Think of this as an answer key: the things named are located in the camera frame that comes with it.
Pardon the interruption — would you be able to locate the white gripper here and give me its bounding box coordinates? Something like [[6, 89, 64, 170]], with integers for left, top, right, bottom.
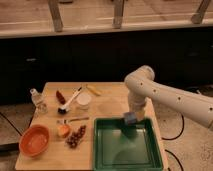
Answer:
[[128, 92, 147, 122]]

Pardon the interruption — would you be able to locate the blue-grey sponge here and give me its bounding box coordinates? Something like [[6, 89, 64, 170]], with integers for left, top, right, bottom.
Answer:
[[123, 112, 137, 125]]

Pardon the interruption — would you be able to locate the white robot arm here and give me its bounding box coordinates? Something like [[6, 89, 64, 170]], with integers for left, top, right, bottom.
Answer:
[[124, 65, 213, 131]]

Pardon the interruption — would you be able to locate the green plastic tray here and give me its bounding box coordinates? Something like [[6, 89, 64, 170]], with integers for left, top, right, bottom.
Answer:
[[93, 118, 163, 171]]

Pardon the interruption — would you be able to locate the yellow banana toy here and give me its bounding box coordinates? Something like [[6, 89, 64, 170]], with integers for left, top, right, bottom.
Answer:
[[86, 85, 101, 96]]

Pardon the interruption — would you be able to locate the white plastic cup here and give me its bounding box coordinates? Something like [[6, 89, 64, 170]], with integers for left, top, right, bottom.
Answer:
[[76, 92, 91, 110]]

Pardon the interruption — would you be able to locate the purple grape bunch toy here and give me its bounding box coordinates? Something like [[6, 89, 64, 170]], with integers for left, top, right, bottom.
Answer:
[[66, 125, 86, 148]]

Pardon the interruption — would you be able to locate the metal spoon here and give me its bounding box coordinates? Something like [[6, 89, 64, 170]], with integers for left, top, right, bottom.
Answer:
[[56, 117, 89, 124]]

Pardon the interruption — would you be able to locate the dark red sausage toy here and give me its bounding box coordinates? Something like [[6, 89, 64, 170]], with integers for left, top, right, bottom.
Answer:
[[56, 91, 66, 104]]

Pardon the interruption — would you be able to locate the clear plastic bottle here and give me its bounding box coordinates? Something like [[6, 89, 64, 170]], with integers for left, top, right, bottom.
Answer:
[[30, 88, 47, 114]]

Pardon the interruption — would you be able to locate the orange bowl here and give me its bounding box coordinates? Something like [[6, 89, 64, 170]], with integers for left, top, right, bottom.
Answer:
[[19, 124, 50, 157]]

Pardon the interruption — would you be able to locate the black cable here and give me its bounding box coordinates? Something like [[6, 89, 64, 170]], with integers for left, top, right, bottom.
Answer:
[[161, 113, 185, 171]]

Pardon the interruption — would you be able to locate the wooden post right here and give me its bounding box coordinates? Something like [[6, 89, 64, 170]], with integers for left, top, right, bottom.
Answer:
[[191, 0, 212, 24]]

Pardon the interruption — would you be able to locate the wooden post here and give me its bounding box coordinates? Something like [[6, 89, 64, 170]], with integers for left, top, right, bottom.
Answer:
[[191, 0, 212, 24], [47, 0, 63, 32], [113, 0, 124, 29]]

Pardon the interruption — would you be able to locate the wooden post middle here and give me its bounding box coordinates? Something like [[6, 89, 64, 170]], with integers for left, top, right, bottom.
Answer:
[[113, 0, 124, 29]]

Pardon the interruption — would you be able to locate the wooden post left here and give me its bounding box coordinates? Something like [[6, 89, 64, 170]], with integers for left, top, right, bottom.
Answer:
[[47, 0, 63, 32]]

